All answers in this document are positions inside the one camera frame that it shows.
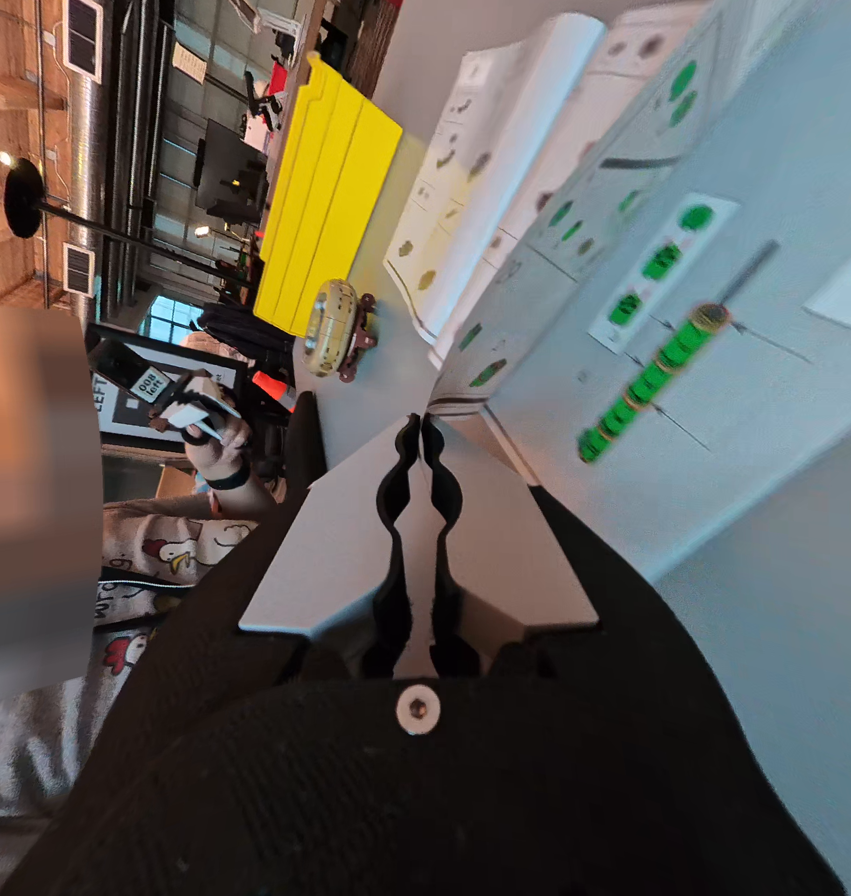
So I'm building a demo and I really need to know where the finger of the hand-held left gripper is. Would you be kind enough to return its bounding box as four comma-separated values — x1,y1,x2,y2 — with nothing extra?
186,377,242,419
167,406,225,442

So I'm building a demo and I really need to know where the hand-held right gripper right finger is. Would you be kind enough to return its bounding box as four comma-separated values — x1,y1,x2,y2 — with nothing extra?
420,415,601,679

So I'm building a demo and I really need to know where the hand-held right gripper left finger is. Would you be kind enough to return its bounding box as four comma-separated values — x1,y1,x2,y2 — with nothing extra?
238,413,423,678

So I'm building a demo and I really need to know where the brick set instruction booklet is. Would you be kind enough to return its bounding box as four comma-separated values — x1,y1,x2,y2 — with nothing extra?
382,0,851,585

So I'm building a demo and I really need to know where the person's left forearm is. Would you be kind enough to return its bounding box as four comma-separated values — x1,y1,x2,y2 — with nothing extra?
212,479,281,524

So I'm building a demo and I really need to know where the grey desk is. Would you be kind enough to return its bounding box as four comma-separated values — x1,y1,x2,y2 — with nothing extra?
289,0,851,896

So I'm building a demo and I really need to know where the person's left hand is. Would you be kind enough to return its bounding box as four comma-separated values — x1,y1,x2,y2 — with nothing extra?
186,420,253,485

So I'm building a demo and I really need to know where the black framed printed sign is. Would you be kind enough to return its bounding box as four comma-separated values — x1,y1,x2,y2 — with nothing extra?
86,323,248,450

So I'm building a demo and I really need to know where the orange cone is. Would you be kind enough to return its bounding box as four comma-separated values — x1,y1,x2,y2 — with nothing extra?
252,370,298,414

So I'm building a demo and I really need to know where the beige round brick pot model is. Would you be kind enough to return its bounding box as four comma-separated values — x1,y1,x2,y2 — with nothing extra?
303,279,379,384

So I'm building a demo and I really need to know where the person's chicken print sweatshirt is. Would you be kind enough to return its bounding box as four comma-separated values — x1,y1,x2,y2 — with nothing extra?
0,514,253,820

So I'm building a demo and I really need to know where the yellow plastic bin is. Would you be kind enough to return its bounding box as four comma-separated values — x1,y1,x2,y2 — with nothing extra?
252,52,404,338

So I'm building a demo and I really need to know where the black monitor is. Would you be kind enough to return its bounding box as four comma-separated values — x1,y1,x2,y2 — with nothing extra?
195,119,270,219

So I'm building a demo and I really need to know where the black round-base stand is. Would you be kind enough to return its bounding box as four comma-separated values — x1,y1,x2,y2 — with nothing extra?
3,157,258,282

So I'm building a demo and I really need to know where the silver ventilation duct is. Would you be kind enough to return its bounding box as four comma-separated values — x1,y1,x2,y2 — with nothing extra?
65,0,115,319

